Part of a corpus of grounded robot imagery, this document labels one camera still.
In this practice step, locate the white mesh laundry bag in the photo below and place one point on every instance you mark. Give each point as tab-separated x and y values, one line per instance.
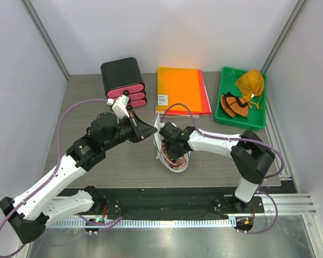
157	138

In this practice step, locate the mustard orange bra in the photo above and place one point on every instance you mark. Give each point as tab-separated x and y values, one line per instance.
251	85

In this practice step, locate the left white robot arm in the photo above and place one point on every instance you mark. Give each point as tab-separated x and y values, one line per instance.
30	213

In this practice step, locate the black pink drawer box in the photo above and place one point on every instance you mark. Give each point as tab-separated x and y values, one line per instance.
123	77

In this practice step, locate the orange folder stack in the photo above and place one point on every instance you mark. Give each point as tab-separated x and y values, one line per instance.
182	85

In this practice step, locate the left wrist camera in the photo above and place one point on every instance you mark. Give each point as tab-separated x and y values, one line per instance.
119	106

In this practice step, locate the green plastic bin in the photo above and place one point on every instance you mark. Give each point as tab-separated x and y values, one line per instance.
255	119

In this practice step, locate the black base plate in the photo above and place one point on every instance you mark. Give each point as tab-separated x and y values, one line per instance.
144	203

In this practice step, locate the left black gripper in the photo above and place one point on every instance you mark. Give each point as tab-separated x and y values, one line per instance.
140	129

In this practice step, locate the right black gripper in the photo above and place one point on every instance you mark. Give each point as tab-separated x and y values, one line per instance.
173	155

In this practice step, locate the pink bra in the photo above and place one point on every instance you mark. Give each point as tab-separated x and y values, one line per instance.
178	165

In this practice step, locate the white slotted cable duct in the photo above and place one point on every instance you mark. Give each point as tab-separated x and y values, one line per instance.
77	222

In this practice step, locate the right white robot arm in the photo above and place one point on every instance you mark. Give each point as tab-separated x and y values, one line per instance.
252	157

